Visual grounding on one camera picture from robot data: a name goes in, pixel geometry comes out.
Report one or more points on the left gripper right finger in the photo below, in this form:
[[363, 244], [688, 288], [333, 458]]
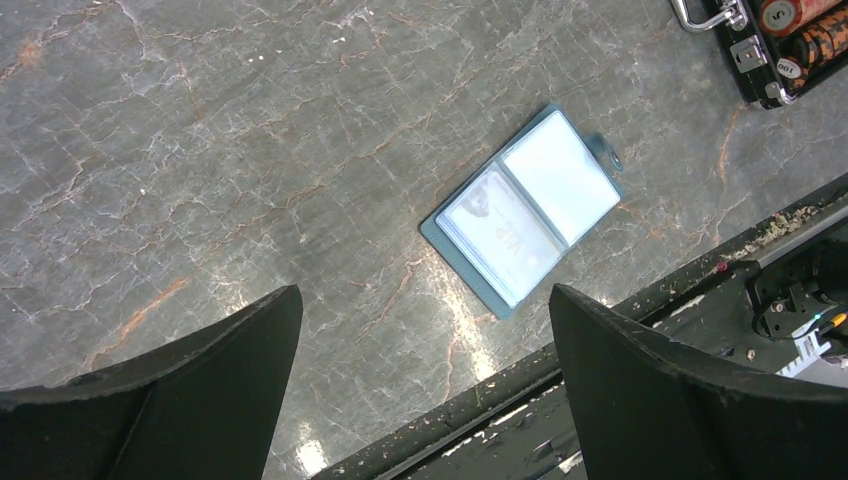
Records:
[[646, 406]]

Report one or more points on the black poker chip case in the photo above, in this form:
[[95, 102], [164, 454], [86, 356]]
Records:
[[751, 54]]

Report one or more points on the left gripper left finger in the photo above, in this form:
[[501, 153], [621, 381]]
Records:
[[205, 406]]

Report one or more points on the blue card holder wallet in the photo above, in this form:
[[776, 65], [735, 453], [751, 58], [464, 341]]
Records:
[[564, 176]]

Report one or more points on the orange green chip row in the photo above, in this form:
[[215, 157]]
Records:
[[781, 18]]

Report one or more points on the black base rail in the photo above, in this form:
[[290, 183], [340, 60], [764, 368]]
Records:
[[773, 299]]

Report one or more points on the orange brown chip row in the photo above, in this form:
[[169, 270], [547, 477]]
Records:
[[816, 52]]

